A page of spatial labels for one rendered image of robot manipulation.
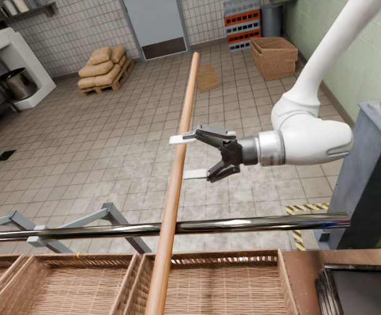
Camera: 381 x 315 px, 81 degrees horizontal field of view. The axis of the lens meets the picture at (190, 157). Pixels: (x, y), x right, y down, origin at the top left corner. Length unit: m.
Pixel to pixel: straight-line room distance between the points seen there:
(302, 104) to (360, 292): 0.55
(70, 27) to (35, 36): 0.89
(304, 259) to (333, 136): 0.65
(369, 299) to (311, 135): 0.50
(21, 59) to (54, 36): 0.85
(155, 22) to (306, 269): 4.95
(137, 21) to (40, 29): 2.16
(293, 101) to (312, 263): 0.69
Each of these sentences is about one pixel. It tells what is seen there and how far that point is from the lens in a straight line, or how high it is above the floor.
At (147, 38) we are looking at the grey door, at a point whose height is 0.44.
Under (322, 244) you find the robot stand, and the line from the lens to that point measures 1.80.
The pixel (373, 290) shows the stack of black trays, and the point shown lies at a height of 0.80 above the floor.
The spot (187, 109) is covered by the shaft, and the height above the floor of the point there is 1.20.
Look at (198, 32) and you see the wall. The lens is 5.27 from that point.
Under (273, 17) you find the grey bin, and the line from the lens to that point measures 4.72.
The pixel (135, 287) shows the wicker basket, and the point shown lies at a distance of 0.98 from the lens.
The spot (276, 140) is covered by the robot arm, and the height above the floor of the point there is 1.23.
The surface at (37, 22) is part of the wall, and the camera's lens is 6.37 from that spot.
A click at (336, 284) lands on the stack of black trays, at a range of 0.86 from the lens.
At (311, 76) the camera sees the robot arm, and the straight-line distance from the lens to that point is 0.68.
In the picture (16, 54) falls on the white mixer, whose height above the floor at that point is 0.89.
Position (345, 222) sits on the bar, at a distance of 0.52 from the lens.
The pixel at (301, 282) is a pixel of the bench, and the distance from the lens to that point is 1.08.
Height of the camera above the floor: 1.60
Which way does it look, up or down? 42 degrees down
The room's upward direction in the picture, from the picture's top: 18 degrees counter-clockwise
